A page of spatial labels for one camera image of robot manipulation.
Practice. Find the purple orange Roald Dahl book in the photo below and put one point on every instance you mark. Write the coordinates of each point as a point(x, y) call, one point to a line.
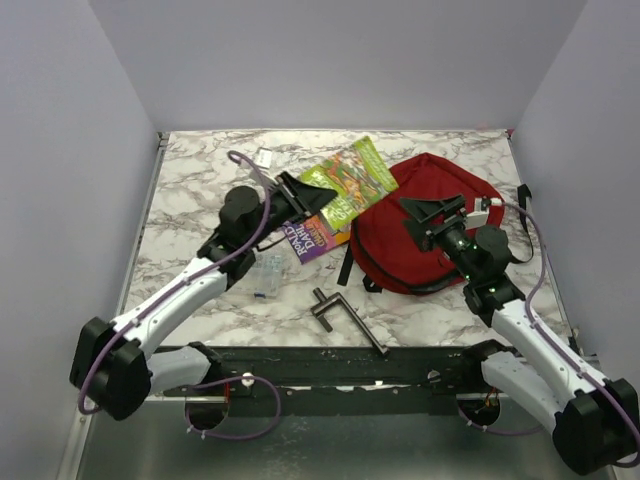
point(314, 238)

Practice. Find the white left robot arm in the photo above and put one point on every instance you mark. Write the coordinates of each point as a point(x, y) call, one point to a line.
point(114, 365)

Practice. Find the dark metal T-shaped tool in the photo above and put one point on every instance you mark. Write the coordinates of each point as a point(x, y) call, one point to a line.
point(336, 301)

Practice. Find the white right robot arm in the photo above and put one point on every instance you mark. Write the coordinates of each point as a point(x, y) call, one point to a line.
point(593, 420)

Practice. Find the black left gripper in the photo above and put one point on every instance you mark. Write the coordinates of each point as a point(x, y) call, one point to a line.
point(305, 197)

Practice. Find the aluminium rail frame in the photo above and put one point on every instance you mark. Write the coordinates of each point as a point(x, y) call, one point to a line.
point(415, 228)

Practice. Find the clear plastic bag of parts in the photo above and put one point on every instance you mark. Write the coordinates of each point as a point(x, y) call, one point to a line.
point(266, 275)

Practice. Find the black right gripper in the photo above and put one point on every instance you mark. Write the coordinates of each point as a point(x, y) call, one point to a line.
point(427, 210)

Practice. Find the green treehouse book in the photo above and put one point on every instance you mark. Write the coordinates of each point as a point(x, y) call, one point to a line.
point(359, 176)

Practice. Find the red backpack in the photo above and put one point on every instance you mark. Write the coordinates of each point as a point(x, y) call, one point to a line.
point(391, 247)

